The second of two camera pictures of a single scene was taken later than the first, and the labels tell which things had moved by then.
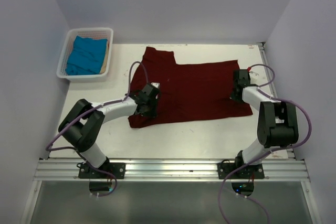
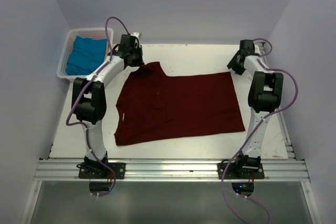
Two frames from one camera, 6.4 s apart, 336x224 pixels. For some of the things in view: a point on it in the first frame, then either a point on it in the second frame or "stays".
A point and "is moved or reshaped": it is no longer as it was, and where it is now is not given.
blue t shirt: x=87 y=56 stays
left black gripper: x=153 y=113 to x=140 y=62
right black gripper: x=233 y=98 to x=232 y=64
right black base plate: x=251 y=171 stays
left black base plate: x=85 y=171 stays
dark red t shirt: x=166 y=92 is moved or reshaped
